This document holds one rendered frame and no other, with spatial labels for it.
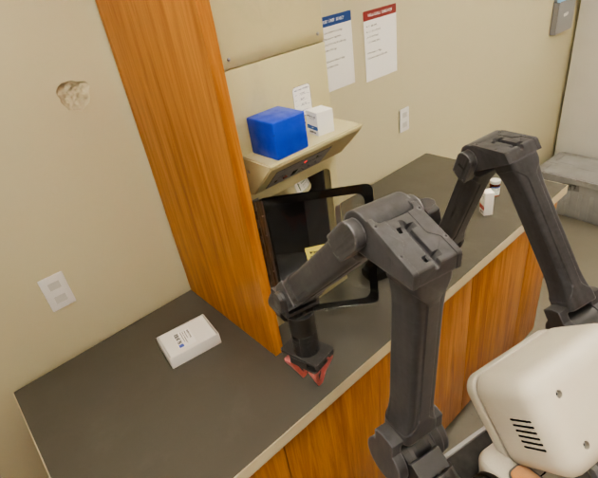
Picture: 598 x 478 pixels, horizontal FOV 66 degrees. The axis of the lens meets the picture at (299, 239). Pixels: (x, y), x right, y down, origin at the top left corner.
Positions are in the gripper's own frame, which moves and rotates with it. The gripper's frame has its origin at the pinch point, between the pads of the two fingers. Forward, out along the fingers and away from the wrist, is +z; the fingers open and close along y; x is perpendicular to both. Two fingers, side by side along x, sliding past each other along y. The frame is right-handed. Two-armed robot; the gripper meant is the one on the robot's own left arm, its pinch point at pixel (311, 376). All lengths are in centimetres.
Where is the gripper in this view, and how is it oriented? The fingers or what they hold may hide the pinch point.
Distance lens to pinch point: 108.7
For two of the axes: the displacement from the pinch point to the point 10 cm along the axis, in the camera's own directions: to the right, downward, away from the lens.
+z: 1.4, 8.5, 5.1
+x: -6.2, 4.8, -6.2
